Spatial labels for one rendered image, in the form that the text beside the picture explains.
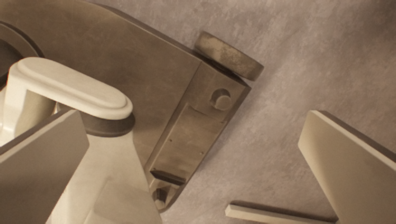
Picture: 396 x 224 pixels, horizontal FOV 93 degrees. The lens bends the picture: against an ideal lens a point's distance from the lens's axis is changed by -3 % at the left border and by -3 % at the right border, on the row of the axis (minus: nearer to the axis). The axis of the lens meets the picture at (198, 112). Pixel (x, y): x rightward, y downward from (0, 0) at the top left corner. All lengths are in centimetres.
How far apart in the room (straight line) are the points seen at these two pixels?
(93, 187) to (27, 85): 20
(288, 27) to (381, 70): 43
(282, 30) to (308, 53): 13
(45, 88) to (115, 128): 12
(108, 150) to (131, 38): 26
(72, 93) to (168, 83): 22
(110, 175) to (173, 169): 32
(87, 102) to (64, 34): 20
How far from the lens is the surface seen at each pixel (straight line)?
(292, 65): 77
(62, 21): 54
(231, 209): 102
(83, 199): 29
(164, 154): 57
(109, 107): 38
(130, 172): 33
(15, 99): 42
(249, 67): 49
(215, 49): 48
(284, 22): 73
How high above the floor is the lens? 65
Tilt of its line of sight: 64 degrees down
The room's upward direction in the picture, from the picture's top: 167 degrees clockwise
